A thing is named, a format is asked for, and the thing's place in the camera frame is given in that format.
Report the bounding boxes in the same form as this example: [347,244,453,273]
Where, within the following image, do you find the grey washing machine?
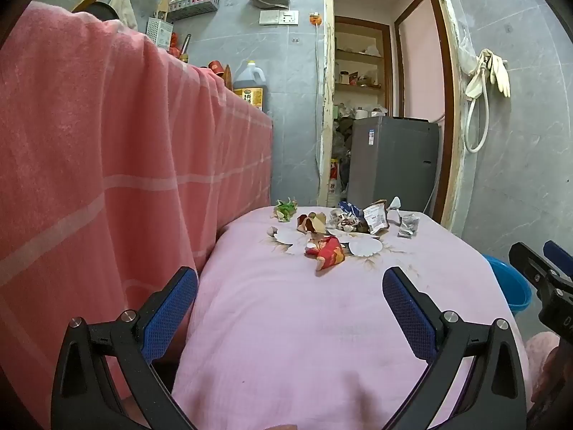
[347,115,440,216]

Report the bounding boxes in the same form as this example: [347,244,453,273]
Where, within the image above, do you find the person's right forearm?
[524,329,562,413]

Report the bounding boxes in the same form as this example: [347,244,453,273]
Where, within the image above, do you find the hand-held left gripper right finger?
[382,266,528,430]

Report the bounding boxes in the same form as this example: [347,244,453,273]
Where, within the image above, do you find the white hose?
[463,49,493,153]

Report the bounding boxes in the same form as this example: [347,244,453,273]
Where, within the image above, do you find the cooking oil bottle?
[233,60,266,111]

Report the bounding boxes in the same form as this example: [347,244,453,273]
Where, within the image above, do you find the blue plastic basin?
[482,254,533,316]

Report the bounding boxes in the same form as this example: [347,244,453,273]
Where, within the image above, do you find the pink flower print tablecloth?
[172,206,531,430]

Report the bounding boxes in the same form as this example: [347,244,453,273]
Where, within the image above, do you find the green wrapper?
[274,198,300,222]

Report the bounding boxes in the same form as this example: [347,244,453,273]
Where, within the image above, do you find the pink door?
[396,0,448,123]

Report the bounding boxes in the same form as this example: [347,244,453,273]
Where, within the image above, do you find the white wall rack basket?
[167,0,221,22]

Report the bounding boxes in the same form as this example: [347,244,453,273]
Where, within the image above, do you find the white wall cable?
[314,24,325,175]

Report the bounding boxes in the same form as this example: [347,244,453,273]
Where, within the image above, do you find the grey foil packet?
[398,212,420,238]

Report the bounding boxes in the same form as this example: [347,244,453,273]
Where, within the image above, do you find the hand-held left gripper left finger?
[50,266,198,430]

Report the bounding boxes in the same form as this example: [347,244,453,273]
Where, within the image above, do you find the beige hanging cloth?
[110,0,139,30]

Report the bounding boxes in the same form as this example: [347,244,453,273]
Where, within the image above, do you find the cream rubber gloves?
[486,51,512,98]

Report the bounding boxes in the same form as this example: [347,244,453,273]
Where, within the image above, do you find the white red packet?
[362,200,389,235]

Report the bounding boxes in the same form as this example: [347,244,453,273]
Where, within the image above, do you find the white red sack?
[328,159,342,207]

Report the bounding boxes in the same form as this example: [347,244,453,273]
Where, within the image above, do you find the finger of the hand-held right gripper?
[543,240,573,281]
[509,242,562,298]

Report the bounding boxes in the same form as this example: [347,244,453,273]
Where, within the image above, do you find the wooden wall shelf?
[335,17,393,117]

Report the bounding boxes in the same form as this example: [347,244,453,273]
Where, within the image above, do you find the coral checked towel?
[0,2,274,428]

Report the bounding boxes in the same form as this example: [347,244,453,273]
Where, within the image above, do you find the red wrapper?
[305,235,346,272]

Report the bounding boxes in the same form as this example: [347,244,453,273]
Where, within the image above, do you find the brown door frame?
[333,0,464,234]

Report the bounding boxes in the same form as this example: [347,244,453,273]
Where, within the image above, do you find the black pan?
[87,2,120,22]

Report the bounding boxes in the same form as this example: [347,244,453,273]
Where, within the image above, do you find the clear plastic wrapper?
[329,212,363,234]

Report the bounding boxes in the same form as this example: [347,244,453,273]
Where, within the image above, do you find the metal box grater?
[147,17,174,50]

